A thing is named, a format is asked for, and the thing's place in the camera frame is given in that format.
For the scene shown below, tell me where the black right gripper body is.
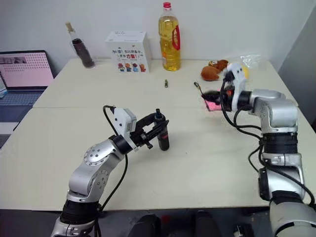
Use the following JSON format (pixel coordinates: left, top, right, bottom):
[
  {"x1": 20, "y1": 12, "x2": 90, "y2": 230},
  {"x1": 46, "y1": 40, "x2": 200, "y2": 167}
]
[{"x1": 219, "y1": 73, "x2": 235, "y2": 112}]

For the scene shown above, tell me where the dark rounded shape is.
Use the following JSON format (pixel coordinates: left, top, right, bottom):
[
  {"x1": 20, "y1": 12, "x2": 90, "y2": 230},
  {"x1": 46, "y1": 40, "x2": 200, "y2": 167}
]
[{"x1": 134, "y1": 213, "x2": 162, "y2": 237}]

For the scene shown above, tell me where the small blue white box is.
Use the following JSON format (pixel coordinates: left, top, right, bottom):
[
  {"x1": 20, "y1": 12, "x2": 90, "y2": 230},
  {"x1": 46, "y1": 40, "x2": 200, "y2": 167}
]
[{"x1": 0, "y1": 73, "x2": 8, "y2": 99}]

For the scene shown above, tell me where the white printed cardboard box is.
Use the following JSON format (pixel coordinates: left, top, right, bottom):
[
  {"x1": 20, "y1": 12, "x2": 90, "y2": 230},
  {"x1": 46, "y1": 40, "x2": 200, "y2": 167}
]
[{"x1": 104, "y1": 30, "x2": 153, "y2": 74}]

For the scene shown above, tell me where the small black bottle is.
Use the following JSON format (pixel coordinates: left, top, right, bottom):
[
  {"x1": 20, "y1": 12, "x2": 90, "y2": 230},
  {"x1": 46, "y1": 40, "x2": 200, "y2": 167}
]
[{"x1": 154, "y1": 108, "x2": 170, "y2": 152}]

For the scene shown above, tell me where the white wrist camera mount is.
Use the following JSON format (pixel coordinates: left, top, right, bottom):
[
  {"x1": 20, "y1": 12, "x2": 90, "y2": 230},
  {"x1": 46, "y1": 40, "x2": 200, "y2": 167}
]
[
  {"x1": 226, "y1": 63, "x2": 249, "y2": 112},
  {"x1": 112, "y1": 108, "x2": 137, "y2": 137}
]

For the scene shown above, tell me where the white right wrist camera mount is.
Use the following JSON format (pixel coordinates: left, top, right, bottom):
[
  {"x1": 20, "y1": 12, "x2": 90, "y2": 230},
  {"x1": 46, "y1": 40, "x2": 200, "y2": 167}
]
[{"x1": 226, "y1": 63, "x2": 249, "y2": 112}]

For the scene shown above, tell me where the pink sponge block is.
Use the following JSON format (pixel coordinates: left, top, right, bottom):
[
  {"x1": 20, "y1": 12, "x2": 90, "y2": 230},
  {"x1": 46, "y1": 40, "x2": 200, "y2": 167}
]
[{"x1": 205, "y1": 99, "x2": 223, "y2": 112}]

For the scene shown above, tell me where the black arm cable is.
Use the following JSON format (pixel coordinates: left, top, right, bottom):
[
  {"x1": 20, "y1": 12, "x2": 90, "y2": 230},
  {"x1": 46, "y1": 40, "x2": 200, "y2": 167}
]
[
  {"x1": 220, "y1": 79, "x2": 316, "y2": 207},
  {"x1": 95, "y1": 105, "x2": 129, "y2": 237}
]

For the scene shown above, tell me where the yellow cooking oil bottle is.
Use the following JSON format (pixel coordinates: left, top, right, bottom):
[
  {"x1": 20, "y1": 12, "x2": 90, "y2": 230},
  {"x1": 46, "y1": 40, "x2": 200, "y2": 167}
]
[{"x1": 158, "y1": 1, "x2": 182, "y2": 72}]

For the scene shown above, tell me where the clear plastic bag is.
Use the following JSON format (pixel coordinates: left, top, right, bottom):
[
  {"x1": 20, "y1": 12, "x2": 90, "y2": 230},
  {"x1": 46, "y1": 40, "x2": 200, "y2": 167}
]
[{"x1": 239, "y1": 53, "x2": 264, "y2": 70}]

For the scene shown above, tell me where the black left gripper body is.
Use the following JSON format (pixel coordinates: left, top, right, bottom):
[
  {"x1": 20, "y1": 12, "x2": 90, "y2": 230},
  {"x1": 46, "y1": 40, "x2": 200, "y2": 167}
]
[{"x1": 129, "y1": 118, "x2": 155, "y2": 150}]

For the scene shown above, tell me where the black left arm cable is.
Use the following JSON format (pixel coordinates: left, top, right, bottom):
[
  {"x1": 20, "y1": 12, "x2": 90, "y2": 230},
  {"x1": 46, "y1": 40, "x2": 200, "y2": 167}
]
[{"x1": 95, "y1": 105, "x2": 129, "y2": 237}]

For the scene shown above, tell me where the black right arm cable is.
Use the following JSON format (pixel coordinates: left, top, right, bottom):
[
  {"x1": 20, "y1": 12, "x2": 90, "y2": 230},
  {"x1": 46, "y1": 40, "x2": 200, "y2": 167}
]
[{"x1": 220, "y1": 79, "x2": 316, "y2": 207}]

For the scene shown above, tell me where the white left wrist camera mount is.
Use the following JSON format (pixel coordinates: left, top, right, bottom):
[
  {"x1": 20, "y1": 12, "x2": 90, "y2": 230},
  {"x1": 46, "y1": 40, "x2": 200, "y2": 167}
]
[{"x1": 112, "y1": 108, "x2": 137, "y2": 137}]

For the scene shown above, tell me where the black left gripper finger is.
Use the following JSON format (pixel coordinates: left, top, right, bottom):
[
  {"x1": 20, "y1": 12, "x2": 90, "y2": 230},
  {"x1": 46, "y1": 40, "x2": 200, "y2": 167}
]
[
  {"x1": 134, "y1": 113, "x2": 159, "y2": 131},
  {"x1": 145, "y1": 119, "x2": 170, "y2": 143}
]

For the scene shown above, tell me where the corked dark liquid glass bottle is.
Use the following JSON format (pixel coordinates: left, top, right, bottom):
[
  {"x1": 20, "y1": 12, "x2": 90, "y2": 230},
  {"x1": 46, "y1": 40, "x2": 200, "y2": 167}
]
[{"x1": 65, "y1": 21, "x2": 96, "y2": 69}]

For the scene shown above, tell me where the open laptop computer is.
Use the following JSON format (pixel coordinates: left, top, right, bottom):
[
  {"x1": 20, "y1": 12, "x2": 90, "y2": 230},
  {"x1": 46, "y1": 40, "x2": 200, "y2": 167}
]
[{"x1": 0, "y1": 50, "x2": 55, "y2": 108}]

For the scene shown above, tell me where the brown plush toy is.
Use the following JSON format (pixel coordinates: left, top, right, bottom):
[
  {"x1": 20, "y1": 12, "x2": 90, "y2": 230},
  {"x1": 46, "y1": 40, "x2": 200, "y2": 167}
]
[{"x1": 200, "y1": 59, "x2": 229, "y2": 82}]

